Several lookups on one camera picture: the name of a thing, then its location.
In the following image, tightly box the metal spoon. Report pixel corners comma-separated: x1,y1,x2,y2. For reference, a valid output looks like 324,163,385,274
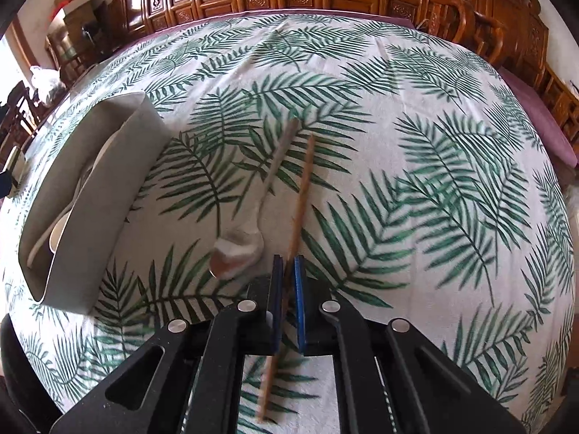
209,118,300,280

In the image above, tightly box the grey rectangular tray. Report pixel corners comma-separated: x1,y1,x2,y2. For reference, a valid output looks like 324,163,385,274
18,92,169,316

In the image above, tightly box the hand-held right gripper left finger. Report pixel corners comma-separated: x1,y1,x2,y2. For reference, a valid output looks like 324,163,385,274
50,255,285,434

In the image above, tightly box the wooden armchair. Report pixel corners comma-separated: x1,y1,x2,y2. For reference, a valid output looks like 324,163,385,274
418,0,510,71

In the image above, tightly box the white plastic bag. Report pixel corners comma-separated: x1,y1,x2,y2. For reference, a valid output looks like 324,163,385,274
28,65,63,97

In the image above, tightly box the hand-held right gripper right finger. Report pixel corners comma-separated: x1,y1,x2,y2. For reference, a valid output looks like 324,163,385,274
295,255,528,434

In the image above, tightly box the cream plastic chopstick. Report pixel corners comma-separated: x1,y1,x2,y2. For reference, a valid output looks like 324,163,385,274
26,138,116,269

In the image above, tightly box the leaf print tablecloth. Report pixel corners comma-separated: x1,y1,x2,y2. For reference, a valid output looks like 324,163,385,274
0,13,576,434

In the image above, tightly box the white ceramic soup spoon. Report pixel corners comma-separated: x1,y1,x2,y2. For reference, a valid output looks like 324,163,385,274
48,208,77,256

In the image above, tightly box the dark wooden chair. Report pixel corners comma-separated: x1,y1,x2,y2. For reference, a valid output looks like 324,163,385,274
0,80,46,193

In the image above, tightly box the dark wooden chopstick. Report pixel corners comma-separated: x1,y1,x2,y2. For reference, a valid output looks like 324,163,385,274
257,134,316,422

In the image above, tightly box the purple cloth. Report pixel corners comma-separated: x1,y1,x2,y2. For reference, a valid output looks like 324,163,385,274
131,8,419,39

